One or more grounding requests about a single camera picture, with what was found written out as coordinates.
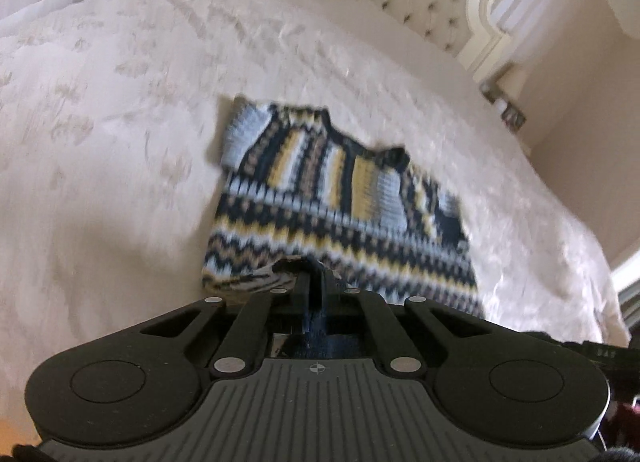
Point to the white bedspread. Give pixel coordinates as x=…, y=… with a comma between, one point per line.
x=125, y=141

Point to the dark picture frame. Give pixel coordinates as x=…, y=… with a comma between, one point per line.
x=513, y=116

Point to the patterned knit sweater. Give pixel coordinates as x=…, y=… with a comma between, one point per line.
x=320, y=202

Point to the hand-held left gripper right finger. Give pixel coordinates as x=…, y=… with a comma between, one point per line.
x=327, y=294

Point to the cream nightstand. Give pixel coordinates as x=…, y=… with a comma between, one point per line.
x=492, y=91

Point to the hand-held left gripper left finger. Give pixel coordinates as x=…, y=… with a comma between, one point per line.
x=306, y=292

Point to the dark red cloth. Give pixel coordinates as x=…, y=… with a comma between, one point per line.
x=626, y=422

